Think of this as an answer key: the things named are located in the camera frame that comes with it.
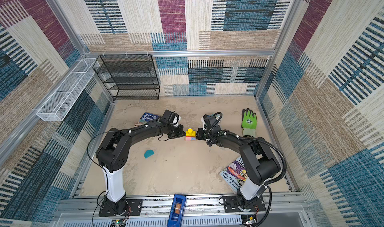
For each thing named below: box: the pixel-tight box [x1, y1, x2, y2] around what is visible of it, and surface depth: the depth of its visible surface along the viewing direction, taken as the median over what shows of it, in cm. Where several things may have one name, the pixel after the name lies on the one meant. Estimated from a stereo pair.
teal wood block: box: [144, 150, 155, 159], surface depth 93 cm
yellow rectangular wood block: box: [185, 130, 197, 137], surface depth 95 cm
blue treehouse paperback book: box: [134, 112, 160, 127], surface depth 107 cm
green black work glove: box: [241, 108, 258, 138], surface depth 107 cm
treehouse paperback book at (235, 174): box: [219, 155, 248, 193], surface depth 83 cm
